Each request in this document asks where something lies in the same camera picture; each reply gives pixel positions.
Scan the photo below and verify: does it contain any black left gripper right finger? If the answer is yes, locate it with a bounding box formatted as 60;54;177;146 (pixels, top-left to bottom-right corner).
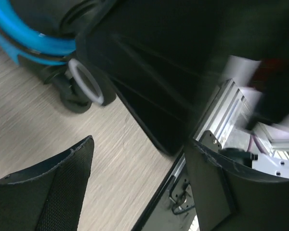
184;141;289;231

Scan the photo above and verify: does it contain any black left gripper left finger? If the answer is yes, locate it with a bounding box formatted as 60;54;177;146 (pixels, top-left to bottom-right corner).
0;136;94;231

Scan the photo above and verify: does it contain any aluminium rail frame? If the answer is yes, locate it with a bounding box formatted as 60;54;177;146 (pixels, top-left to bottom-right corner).
192;78;289;157

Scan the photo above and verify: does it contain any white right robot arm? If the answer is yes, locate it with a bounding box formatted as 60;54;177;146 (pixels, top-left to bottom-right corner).
76;0;289;157

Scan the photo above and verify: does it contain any blue suitcase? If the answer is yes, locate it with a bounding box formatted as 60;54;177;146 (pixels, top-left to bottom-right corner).
0;0;116;114

